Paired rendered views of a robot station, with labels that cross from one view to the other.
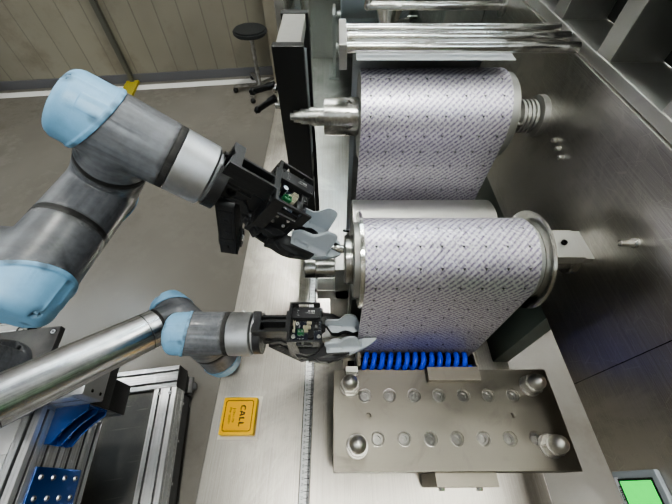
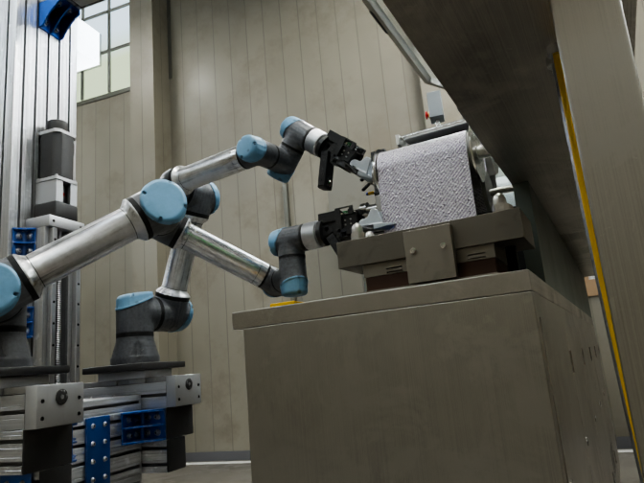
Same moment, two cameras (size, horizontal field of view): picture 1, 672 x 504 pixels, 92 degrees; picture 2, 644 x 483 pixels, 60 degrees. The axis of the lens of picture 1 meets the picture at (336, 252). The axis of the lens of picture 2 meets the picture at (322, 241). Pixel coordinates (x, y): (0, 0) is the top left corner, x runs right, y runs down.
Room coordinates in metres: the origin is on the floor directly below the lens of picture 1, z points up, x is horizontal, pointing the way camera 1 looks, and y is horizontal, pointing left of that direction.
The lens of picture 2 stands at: (-1.09, -0.53, 0.76)
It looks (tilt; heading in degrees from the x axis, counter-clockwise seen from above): 13 degrees up; 27
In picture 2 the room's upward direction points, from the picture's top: 5 degrees counter-clockwise
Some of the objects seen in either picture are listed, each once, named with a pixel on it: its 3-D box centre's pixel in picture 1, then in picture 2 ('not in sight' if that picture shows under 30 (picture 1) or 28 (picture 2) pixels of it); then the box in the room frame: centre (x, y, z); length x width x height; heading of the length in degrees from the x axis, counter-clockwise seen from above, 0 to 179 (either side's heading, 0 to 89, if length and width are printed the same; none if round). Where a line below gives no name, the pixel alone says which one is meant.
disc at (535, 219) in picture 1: (523, 259); (476, 153); (0.28, -0.29, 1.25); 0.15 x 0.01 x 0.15; 0
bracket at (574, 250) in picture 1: (565, 245); not in sight; (0.28, -0.33, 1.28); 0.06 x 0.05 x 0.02; 90
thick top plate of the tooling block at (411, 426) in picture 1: (443, 419); (433, 245); (0.10, -0.20, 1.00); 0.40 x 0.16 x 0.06; 90
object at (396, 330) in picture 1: (425, 332); (426, 210); (0.22, -0.16, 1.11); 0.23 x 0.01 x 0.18; 90
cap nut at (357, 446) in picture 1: (357, 444); (357, 232); (0.06, -0.04, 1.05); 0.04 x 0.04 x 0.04
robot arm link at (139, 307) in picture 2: not in sight; (136, 311); (0.25, 0.85, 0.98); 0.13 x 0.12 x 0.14; 174
